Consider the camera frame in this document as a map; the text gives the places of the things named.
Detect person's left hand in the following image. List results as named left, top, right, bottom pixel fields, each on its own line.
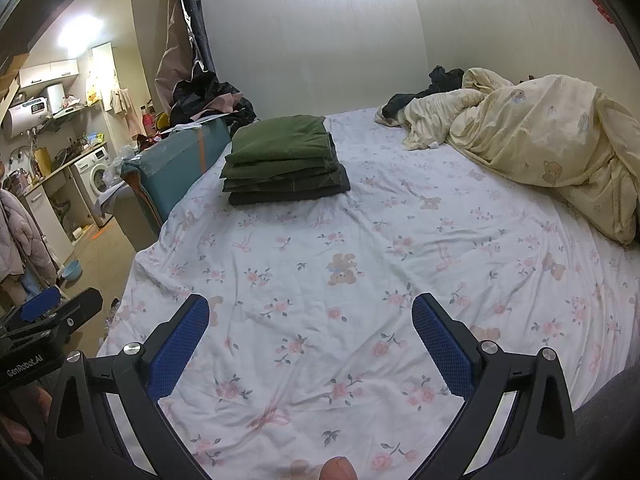
left=0, top=389, right=52, bottom=446

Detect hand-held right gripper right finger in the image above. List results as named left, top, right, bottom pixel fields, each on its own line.
left=407, top=292, right=576, bottom=480

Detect folded camouflage pants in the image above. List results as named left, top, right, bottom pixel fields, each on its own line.
left=221, top=132, right=350, bottom=195

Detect grey storage box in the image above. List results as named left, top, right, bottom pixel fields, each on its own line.
left=97, top=180, right=161, bottom=251

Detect person's right hand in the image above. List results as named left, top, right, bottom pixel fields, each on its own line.
left=320, top=456, right=360, bottom=480

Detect white paper sheet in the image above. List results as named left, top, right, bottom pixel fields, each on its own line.
left=162, top=114, right=233, bottom=133

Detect pink padded jacket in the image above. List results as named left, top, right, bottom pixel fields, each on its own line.
left=0, top=190, right=58, bottom=286

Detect white washing machine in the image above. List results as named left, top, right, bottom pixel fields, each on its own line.
left=70, top=145, right=113, bottom=228

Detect teal storage box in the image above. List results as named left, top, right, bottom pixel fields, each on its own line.
left=120, top=119, right=232, bottom=226

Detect kitchen counter cabinet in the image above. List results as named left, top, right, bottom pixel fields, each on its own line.
left=0, top=142, right=108, bottom=266

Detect red wall decoration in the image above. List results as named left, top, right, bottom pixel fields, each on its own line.
left=582, top=0, right=616, bottom=26

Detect floral white bed sheet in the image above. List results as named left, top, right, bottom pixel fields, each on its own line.
left=97, top=107, right=640, bottom=480

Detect black garment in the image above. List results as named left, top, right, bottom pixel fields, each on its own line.
left=382, top=65, right=466, bottom=116

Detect white wall cabinet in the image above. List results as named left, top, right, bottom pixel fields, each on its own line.
left=17, top=58, right=80, bottom=89

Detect white water heater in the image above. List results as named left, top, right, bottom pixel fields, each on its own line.
left=2, top=94, right=51, bottom=138

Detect hanging garment cover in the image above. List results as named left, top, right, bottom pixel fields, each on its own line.
left=154, top=0, right=216, bottom=111

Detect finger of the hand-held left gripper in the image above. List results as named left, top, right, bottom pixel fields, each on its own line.
left=20, top=287, right=104, bottom=344
left=0, top=287, right=63, bottom=333

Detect person's right leg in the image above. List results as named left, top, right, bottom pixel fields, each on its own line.
left=570, top=367, right=640, bottom=480

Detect hanging pink towel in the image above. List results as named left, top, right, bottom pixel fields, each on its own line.
left=109, top=87, right=143, bottom=136

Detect cream duvet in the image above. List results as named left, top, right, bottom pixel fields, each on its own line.
left=375, top=67, right=640, bottom=246

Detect clear plastic bag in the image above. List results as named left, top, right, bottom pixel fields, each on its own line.
left=111, top=146, right=140, bottom=168

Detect pile of dark clothes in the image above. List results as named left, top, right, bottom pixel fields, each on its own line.
left=170, top=72, right=258, bottom=126

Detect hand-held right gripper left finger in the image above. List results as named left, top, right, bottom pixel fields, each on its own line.
left=44, top=294, right=216, bottom=480

